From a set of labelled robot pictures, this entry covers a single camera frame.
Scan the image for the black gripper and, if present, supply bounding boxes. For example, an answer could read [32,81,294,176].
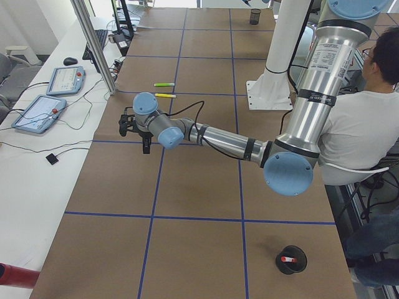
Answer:
[138,130,153,154]

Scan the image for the red marker pen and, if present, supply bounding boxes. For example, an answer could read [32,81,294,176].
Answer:
[281,256,297,263]

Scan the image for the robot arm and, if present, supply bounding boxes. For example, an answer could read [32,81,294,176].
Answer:
[119,8,327,199]

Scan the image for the yellow marker pen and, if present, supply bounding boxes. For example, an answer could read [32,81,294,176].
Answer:
[155,93,176,98]

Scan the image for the green marker pen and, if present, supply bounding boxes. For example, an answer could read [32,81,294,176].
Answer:
[153,83,175,87]

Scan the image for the small black sensor box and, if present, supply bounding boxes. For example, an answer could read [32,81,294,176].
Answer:
[46,153,59,165]

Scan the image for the teach pendant far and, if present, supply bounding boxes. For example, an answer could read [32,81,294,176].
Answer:
[46,65,85,96]

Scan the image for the teach pendant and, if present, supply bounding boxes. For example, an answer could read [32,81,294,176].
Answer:
[11,95,67,134]
[46,65,85,96]

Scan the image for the black computer mouse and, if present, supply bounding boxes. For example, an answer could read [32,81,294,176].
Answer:
[63,57,78,66]

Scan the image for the teach pendant near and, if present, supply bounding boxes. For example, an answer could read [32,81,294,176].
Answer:
[11,95,67,134]

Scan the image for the black keyboard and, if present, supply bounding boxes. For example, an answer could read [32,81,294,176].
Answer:
[82,29,108,62]

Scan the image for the black mesh cup far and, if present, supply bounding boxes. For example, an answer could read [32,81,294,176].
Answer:
[249,9,261,25]

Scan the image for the black mesh cup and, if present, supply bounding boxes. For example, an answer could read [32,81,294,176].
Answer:
[275,245,307,275]
[249,9,261,25]

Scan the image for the black mesh cup near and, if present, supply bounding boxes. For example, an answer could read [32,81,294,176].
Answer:
[275,245,307,275]

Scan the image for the red cylinder object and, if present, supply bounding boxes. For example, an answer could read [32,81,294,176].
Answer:
[0,263,40,289]

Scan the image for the person in white shirt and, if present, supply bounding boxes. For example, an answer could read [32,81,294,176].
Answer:
[319,27,398,170]

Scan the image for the person in black shirt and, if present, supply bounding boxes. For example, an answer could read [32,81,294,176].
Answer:
[343,208,398,288]

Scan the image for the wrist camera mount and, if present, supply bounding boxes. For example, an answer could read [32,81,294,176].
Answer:
[118,107,138,137]

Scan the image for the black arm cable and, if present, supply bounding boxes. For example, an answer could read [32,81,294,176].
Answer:
[168,100,300,161]

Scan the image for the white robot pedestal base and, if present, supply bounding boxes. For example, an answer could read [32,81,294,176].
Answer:
[246,0,312,110]

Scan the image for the aluminium frame post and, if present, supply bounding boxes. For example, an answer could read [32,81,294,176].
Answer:
[70,0,116,95]

